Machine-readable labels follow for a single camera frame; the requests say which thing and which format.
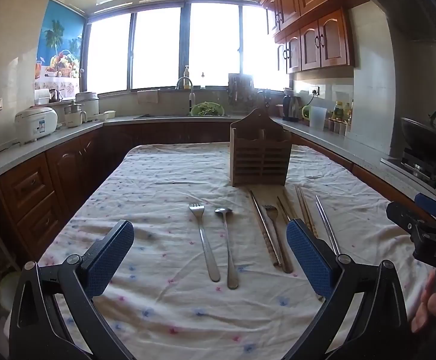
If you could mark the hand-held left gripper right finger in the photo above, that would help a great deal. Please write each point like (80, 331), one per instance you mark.
(309, 258)

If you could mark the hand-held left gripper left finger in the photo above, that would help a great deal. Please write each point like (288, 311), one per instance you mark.
(109, 255)

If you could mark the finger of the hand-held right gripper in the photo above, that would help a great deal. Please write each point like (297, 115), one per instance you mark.
(399, 213)
(429, 204)

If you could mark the plain steel chopstick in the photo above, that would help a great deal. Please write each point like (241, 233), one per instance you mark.
(324, 225)
(328, 228)

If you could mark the steel spoon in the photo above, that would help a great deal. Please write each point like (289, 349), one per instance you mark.
(228, 247)

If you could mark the wooden utensil holder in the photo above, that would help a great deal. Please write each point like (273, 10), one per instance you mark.
(259, 150)

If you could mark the person's right hand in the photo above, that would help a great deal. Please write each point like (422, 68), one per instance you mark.
(427, 307)

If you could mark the gas stove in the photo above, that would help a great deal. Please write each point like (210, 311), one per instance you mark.
(420, 167)

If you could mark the steel fork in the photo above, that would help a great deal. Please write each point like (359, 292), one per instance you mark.
(277, 232)
(204, 240)

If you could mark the dark chopstick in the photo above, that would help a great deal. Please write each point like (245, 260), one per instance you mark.
(283, 208)

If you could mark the black wok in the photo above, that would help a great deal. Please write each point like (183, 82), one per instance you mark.
(424, 138)

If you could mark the white floral tablecloth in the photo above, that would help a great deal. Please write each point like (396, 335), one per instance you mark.
(154, 180)

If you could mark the dark wooden lower cabinets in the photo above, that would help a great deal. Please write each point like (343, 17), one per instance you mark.
(26, 187)

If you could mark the row of spice jars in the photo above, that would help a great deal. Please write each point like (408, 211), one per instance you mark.
(337, 126)

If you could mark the dark sauce bottle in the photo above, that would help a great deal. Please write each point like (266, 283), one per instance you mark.
(347, 112)

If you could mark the green label oil bottle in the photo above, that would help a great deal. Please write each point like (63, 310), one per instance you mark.
(337, 110)

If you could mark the white plastic jug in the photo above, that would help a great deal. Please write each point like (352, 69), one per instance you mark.
(318, 118)

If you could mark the green plastic container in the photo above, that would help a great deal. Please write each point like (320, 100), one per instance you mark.
(306, 114)

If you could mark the small white bowls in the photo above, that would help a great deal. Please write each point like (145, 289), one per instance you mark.
(109, 115)

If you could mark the grey kitchen countertop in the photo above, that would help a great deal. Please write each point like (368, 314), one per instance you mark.
(0, 165)

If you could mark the white blender jug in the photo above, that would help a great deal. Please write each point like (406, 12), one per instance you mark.
(73, 116)

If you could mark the steel kitchen sink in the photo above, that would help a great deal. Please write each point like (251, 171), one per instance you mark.
(158, 116)

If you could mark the white rice cooker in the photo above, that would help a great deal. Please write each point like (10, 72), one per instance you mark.
(36, 123)

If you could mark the dark electric kettle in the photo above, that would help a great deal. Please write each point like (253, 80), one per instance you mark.
(291, 108)

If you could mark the white steamer pot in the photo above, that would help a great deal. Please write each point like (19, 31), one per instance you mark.
(87, 105)

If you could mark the white dish towel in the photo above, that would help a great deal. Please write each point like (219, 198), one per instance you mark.
(148, 97)

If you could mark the countertop tool holder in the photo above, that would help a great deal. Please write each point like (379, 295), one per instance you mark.
(264, 99)

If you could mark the dark metal pot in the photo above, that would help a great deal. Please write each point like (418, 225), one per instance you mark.
(55, 95)

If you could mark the white storage box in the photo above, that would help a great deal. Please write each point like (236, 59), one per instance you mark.
(41, 96)

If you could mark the green colander with vegetables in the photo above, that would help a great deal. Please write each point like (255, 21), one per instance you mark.
(207, 109)

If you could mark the curved steel faucet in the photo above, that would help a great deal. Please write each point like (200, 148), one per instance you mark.
(191, 95)

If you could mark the dish drying rack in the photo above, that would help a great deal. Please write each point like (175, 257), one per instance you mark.
(240, 88)

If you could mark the yellow soap bottle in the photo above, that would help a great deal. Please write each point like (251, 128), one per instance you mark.
(186, 80)

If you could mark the wooden upper cabinets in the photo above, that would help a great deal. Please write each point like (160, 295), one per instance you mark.
(315, 37)

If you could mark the small clear bottle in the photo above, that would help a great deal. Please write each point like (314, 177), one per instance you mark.
(203, 81)

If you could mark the large kitchen window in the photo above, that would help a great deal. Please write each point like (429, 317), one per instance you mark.
(158, 48)

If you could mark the white wall socket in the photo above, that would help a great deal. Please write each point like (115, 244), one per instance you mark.
(314, 90)

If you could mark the tropical fruit wall poster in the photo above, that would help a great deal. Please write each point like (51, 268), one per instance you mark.
(62, 45)

